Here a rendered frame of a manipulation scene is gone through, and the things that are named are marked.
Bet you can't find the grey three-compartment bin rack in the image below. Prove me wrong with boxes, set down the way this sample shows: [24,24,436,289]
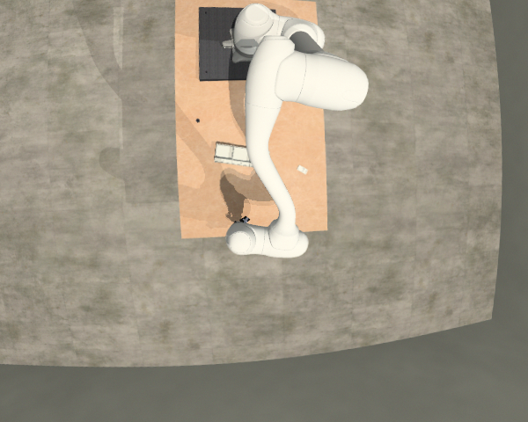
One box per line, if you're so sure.
[214,144,253,167]

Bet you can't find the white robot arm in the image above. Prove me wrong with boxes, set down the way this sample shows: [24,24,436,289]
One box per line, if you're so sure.
[223,4,369,258]

